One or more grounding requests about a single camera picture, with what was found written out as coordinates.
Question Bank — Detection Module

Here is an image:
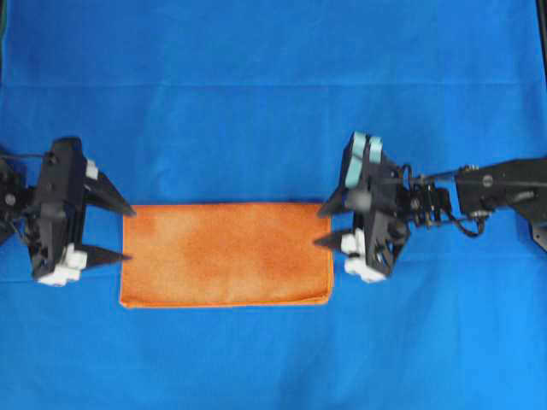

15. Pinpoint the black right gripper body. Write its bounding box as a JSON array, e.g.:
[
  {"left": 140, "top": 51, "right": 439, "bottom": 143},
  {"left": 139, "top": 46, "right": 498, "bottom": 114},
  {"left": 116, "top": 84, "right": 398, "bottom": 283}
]
[{"left": 342, "top": 151, "right": 409, "bottom": 283}]

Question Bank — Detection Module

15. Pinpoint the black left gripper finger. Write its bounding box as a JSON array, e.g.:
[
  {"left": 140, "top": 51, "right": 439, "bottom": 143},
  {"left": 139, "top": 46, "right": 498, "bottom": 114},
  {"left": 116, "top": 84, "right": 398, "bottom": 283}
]
[
  {"left": 84, "top": 172, "right": 136, "bottom": 216},
  {"left": 80, "top": 244, "right": 132, "bottom": 269}
]

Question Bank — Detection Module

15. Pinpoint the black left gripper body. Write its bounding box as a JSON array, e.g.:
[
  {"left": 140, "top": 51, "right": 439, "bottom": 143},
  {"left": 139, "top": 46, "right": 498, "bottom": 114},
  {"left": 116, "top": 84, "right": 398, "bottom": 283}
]
[{"left": 26, "top": 137, "right": 99, "bottom": 286}]

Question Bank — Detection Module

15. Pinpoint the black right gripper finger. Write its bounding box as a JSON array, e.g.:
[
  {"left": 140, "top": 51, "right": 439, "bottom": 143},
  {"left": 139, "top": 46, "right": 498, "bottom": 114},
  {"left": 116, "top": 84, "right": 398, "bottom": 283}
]
[
  {"left": 316, "top": 187, "right": 355, "bottom": 218},
  {"left": 313, "top": 229, "right": 353, "bottom": 253}
]

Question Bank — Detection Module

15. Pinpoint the orange towel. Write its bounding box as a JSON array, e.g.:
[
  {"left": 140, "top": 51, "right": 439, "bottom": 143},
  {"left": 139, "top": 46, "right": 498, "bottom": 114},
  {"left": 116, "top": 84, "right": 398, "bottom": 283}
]
[{"left": 120, "top": 202, "right": 334, "bottom": 308}]

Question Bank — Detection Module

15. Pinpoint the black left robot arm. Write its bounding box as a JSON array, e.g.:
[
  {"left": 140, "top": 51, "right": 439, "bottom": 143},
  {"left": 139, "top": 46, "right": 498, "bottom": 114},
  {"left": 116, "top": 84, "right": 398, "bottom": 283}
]
[{"left": 1, "top": 137, "right": 136, "bottom": 286}]

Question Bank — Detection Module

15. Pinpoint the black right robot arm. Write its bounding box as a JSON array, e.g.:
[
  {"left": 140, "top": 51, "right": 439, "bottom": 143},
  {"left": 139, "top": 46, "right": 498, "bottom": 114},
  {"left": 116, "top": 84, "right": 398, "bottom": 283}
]
[{"left": 314, "top": 132, "right": 546, "bottom": 283}]

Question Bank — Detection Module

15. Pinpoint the blue table cloth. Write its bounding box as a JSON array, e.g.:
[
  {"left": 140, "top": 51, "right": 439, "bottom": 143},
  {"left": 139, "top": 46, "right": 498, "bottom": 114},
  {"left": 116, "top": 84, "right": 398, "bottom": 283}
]
[{"left": 1, "top": 1, "right": 546, "bottom": 409}]

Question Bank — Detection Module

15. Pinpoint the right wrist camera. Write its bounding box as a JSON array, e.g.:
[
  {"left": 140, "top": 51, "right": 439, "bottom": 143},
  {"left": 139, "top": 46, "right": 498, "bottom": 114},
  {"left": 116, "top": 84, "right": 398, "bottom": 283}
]
[{"left": 340, "top": 131, "right": 383, "bottom": 189}]

